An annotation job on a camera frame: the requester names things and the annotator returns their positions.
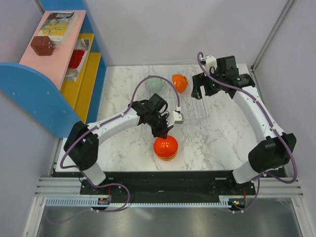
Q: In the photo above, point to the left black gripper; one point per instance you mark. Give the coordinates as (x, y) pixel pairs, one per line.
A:
(161, 133)

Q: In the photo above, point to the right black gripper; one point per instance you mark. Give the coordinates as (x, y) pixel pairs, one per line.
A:
(199, 80)

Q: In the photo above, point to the red plastic bowl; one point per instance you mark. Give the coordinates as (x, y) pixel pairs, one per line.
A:
(165, 147)

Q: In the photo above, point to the orange plastic bowl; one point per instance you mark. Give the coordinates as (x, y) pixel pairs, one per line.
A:
(180, 82)

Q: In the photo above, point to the celadon green ceramic bowl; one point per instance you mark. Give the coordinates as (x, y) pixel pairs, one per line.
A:
(155, 85)

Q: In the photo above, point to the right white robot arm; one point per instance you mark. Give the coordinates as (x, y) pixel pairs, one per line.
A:
(274, 147)

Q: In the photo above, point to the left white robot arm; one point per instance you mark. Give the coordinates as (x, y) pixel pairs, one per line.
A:
(83, 141)

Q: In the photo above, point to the yellow plastic bowl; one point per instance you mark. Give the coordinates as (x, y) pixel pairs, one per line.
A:
(169, 157)

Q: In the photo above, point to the orange bottom stacked bowl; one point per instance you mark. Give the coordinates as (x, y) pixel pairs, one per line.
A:
(166, 159)

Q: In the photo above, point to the blue pink yellow shelf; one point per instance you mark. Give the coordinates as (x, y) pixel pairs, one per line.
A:
(36, 83)

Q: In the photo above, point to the red white book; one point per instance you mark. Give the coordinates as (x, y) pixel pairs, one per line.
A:
(77, 60)

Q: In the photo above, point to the brown cube box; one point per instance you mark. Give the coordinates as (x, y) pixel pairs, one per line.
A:
(42, 45)

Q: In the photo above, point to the yellow cover book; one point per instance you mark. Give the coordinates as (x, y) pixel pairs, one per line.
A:
(58, 26)

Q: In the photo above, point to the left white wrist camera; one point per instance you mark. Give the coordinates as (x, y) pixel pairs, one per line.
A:
(178, 118)

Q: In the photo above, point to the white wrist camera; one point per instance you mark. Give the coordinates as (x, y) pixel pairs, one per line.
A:
(210, 63)
(178, 118)

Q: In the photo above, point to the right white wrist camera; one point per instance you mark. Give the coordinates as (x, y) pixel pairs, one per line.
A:
(210, 63)

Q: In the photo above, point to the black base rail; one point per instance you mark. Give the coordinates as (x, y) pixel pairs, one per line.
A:
(140, 183)

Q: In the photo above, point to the white slotted cable duct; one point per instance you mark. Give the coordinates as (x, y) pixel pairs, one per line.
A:
(97, 202)

